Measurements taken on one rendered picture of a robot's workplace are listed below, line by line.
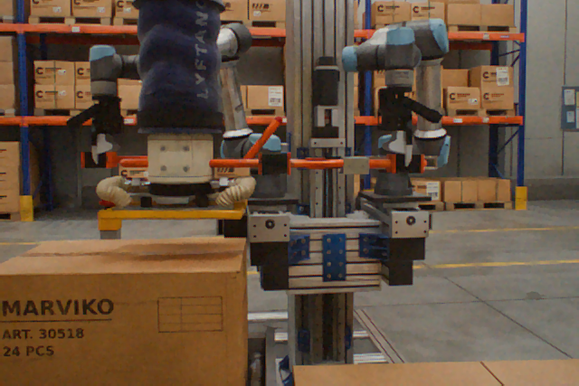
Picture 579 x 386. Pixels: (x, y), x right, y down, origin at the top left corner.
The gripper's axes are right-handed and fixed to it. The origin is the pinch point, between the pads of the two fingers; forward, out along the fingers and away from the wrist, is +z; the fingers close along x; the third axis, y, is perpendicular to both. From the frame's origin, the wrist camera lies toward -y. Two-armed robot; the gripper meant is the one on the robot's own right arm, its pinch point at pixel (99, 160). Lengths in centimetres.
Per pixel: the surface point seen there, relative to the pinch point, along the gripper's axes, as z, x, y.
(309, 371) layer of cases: 65, -11, 64
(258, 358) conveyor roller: 65, -2, 49
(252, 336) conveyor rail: 60, 5, 47
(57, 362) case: 46, -46, 3
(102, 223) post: 23.0, 20.6, -6.0
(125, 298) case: 31, -46, 19
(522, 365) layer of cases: 66, -11, 131
